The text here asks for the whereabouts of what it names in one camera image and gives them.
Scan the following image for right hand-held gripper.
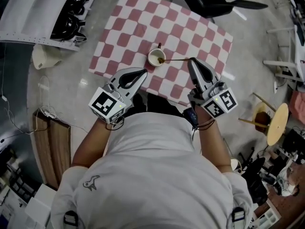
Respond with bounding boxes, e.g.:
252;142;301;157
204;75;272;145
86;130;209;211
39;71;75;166
187;58;239;120

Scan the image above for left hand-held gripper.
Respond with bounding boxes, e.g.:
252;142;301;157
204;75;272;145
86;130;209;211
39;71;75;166
88;67;148;125

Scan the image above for white cup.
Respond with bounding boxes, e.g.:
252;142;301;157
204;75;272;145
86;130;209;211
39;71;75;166
147;42;166;67

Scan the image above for brown metal spoon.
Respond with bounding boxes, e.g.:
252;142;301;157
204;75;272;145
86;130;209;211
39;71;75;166
157;57;192;64

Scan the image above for person's left forearm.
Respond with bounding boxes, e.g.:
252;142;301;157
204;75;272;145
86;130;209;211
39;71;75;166
71;117;114;169

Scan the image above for person's right forearm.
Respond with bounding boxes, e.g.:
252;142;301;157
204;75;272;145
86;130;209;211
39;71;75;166
197;107;232;175

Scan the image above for person's black trousers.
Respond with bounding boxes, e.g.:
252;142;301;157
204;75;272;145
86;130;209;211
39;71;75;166
123;93;193;119

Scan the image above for red white checkered tablecloth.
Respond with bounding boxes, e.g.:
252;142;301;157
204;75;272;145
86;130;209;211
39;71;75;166
88;0;234;107

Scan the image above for white metal rack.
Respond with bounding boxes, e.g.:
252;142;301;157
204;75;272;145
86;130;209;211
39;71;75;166
263;20;305;94

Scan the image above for round wooden stool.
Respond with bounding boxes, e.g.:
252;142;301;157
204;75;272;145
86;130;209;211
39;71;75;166
238;92;291;147

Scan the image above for beige bag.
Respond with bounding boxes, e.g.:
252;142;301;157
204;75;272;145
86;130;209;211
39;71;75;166
31;43;63;71

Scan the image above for person's white shirt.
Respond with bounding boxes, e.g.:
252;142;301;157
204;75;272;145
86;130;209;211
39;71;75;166
51;112;254;229

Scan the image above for brown wooden planks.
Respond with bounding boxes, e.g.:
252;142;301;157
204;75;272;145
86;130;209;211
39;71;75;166
32;108;72;190

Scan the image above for black office chair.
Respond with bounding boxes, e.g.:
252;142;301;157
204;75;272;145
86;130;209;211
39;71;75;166
237;146;271;206

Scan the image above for grey metal panel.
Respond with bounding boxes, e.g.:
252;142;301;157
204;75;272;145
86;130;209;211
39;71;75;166
0;0;104;52

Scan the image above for white boxes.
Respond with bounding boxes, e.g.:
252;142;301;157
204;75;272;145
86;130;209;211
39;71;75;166
24;183;58;226

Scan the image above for black wrist device with cable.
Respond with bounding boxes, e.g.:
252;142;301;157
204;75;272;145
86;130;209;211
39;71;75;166
182;107;215;142

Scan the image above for white cable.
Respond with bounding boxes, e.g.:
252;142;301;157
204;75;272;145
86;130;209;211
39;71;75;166
1;74;83;143

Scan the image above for black strap buckle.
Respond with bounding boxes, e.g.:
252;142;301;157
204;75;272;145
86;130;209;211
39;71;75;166
63;210;80;227
230;207;246;224

